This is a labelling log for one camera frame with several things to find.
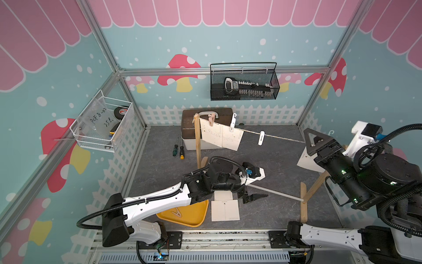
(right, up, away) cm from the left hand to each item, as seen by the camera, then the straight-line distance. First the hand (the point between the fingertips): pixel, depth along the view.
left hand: (262, 183), depth 61 cm
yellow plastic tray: (-29, -21, +21) cm, 42 cm away
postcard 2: (-14, -14, +28) cm, 34 cm away
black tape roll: (-65, +30, +20) cm, 74 cm away
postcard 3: (-12, -19, +22) cm, 32 cm away
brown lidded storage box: (-13, +34, +52) cm, 63 cm away
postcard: (-11, +16, +5) cm, 21 cm away
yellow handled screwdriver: (-40, +9, +44) cm, 60 cm away
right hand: (+9, +18, -15) cm, 25 cm away
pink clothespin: (-37, -20, +20) cm, 46 cm away
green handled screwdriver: (-44, +11, +46) cm, 65 cm away
